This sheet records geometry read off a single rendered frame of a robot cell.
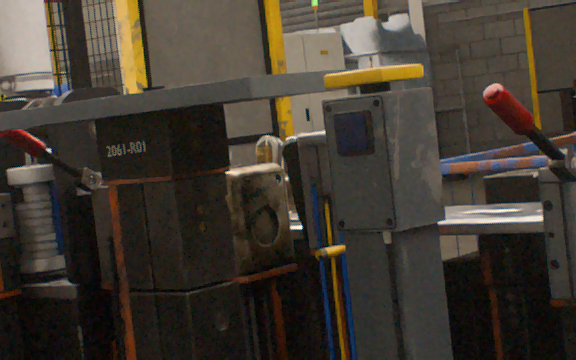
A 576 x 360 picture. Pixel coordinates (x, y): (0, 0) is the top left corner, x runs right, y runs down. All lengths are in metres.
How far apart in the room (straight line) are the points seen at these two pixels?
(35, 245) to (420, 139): 0.65
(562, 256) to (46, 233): 0.68
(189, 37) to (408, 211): 3.95
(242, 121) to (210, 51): 0.34
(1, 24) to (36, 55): 0.07
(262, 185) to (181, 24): 3.55
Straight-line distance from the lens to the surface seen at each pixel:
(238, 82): 1.04
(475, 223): 1.29
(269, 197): 1.37
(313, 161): 1.25
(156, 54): 4.77
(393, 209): 1.00
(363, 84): 1.02
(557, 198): 1.11
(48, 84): 1.97
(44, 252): 1.55
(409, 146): 1.01
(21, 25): 1.96
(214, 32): 5.05
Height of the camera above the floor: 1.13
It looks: 3 degrees down
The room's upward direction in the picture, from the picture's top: 7 degrees counter-clockwise
